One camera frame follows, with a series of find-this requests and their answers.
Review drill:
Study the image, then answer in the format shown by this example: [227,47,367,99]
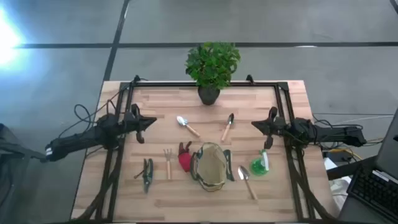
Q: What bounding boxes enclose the black metal bar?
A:
[326,155,379,181]

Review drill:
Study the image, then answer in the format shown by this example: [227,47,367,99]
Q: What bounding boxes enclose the black metal stand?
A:
[0,123,47,224]

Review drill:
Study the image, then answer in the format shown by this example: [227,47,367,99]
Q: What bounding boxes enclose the white plastic bag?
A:
[328,175,352,210]

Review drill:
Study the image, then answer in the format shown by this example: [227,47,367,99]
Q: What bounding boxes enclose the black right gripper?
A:
[251,106,289,149]

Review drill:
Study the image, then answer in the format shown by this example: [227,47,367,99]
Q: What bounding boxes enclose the hand rake wooden handle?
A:
[163,148,173,180]

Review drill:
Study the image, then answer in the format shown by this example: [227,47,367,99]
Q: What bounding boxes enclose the black laptop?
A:
[337,108,398,223]

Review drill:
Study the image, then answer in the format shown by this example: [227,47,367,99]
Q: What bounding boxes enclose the green potted plant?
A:
[185,41,242,106]

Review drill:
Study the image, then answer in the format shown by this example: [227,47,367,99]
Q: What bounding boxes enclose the white cable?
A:
[337,114,395,125]

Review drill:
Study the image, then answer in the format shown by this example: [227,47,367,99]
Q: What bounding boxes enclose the wide silver trowel wooden handle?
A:
[176,115,201,138]

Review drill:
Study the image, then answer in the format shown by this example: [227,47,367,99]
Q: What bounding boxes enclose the green pruning shears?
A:
[134,157,154,194]

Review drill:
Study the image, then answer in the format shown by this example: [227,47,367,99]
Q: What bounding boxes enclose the yellow cable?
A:
[328,138,385,161]

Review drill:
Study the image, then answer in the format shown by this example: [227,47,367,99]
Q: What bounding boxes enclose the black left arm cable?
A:
[58,103,125,139]

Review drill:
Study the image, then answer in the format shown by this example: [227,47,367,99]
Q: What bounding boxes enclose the red gardening glove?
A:
[177,141,193,173]

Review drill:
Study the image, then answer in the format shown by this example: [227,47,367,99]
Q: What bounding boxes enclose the black metal table frame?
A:
[71,74,336,223]

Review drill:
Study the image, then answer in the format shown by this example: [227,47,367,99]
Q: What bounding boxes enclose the dark narrow trowel wooden handle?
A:
[221,113,235,142]

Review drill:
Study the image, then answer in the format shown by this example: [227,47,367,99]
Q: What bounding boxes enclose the green spray bottle white nozzle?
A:
[250,149,270,177]

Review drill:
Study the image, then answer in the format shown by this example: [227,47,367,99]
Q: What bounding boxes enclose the silver scoop trowel wooden handle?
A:
[238,165,259,200]

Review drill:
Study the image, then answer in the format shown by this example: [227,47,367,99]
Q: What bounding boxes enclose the black power box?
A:
[322,150,354,163]

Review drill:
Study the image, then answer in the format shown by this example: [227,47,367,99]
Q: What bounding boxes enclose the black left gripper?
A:
[124,103,157,144]

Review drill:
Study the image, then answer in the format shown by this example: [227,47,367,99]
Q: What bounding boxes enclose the tan gardening bag green trim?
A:
[189,142,236,193]

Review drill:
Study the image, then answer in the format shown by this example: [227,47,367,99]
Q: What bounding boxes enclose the black cable bundle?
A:
[312,113,386,150]

